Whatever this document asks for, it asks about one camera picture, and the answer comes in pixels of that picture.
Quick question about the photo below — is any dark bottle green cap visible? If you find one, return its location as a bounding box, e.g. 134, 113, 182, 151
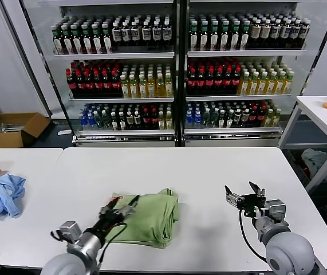
239, 21, 250, 51
90, 23, 104, 54
219, 21, 230, 52
188, 21, 199, 52
198, 21, 210, 52
70, 25, 84, 55
61, 25, 74, 55
51, 24, 65, 55
81, 24, 93, 55
101, 23, 114, 54
229, 21, 241, 52
208, 21, 220, 52

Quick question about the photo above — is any white side table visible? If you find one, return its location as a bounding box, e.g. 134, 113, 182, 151
277, 95, 327, 193

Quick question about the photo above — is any dark bottle blue white label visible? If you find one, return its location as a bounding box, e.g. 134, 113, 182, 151
112, 22, 123, 52
270, 19, 281, 49
289, 19, 300, 49
141, 21, 152, 52
279, 19, 290, 49
299, 18, 310, 48
121, 22, 132, 52
161, 19, 173, 52
151, 21, 163, 52
130, 21, 141, 52

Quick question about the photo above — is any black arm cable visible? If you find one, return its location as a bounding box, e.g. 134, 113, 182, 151
99, 223, 127, 266
238, 209, 268, 262

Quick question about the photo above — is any small red cap cola bottle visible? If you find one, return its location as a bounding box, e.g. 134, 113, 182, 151
249, 105, 258, 128
257, 105, 266, 128
142, 108, 151, 130
150, 108, 159, 130

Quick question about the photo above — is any grey clothing pile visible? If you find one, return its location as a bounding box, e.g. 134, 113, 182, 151
300, 148, 327, 182

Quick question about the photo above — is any right metal shelf rack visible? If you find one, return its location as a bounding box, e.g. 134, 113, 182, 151
180, 0, 327, 148

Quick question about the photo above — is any crumpled light blue garment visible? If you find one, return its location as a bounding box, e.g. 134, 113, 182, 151
0, 174, 27, 220

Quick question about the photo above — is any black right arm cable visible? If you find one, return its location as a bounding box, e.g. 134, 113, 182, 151
238, 209, 268, 262

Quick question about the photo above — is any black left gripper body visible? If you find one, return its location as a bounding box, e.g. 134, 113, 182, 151
90, 208, 126, 234

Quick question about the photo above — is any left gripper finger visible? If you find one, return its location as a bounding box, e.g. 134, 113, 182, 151
119, 194, 141, 218
99, 196, 125, 217

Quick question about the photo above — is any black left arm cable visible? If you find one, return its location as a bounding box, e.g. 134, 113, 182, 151
99, 223, 127, 266

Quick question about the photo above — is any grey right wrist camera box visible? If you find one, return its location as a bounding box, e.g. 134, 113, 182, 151
264, 199, 287, 223

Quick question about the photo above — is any glass door beverage cooler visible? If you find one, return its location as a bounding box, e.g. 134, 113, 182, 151
19, 0, 182, 148

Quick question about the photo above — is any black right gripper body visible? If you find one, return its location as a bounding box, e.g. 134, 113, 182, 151
236, 193, 267, 218

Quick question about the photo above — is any light green shirt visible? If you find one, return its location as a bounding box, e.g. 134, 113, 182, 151
101, 187, 180, 250

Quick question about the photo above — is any small dark bottle beige label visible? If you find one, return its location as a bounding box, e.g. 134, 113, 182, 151
233, 108, 242, 128
133, 110, 142, 130
241, 108, 250, 128
125, 110, 134, 130

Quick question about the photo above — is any open brown cardboard box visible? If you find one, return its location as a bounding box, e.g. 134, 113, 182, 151
0, 99, 52, 148

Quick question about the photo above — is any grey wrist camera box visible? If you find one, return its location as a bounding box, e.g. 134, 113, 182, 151
264, 199, 287, 223
57, 220, 81, 245

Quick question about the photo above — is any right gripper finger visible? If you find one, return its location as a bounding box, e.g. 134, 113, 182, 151
223, 184, 241, 206
248, 180, 267, 198

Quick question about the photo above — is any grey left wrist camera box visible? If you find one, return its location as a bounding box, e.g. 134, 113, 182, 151
57, 220, 81, 245

